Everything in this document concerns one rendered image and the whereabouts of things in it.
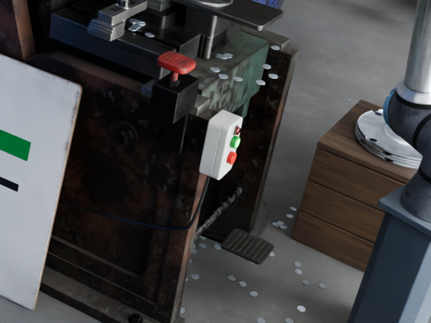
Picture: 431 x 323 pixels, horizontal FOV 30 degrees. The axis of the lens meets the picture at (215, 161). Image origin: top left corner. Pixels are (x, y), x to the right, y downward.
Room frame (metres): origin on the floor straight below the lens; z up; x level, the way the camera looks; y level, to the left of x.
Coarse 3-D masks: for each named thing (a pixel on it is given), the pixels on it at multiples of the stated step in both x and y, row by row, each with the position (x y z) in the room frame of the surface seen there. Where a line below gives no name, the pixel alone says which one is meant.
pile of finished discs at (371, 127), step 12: (360, 120) 2.16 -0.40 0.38; (372, 120) 2.18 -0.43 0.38; (384, 120) 2.19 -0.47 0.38; (360, 132) 2.08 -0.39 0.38; (372, 132) 2.10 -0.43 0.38; (384, 132) 2.12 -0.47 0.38; (372, 144) 2.04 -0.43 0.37; (384, 144) 2.04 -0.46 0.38; (396, 144) 2.06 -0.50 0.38; (408, 144) 2.07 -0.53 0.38; (384, 156) 2.00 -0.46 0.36; (396, 156) 1.99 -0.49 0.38; (408, 156) 1.98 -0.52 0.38; (420, 156) 2.01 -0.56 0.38
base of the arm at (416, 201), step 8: (416, 176) 1.63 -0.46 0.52; (424, 176) 1.60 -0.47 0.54; (408, 184) 1.64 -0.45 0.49; (416, 184) 1.61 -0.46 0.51; (424, 184) 1.60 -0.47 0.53; (408, 192) 1.63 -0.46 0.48; (416, 192) 1.60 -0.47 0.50; (424, 192) 1.59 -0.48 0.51; (400, 200) 1.63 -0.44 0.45; (408, 200) 1.60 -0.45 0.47; (416, 200) 1.59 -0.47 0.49; (424, 200) 1.58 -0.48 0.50; (408, 208) 1.59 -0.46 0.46; (416, 208) 1.58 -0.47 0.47; (424, 208) 1.57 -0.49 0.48; (416, 216) 1.57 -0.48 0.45; (424, 216) 1.56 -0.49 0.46
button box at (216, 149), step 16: (224, 112) 1.54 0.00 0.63; (208, 128) 1.49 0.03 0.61; (224, 128) 1.48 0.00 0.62; (208, 144) 1.49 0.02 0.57; (224, 144) 1.48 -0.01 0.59; (208, 160) 1.49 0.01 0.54; (224, 160) 1.49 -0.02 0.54; (208, 176) 1.49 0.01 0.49; (80, 208) 1.60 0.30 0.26; (144, 224) 1.54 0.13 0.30
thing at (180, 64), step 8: (160, 56) 1.46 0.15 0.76; (168, 56) 1.47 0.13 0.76; (176, 56) 1.48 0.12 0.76; (184, 56) 1.49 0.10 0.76; (160, 64) 1.45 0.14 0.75; (168, 64) 1.44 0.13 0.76; (176, 64) 1.45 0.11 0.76; (184, 64) 1.45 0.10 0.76; (192, 64) 1.46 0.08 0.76; (176, 72) 1.44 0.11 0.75; (184, 72) 1.44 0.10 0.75; (176, 80) 1.47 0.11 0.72
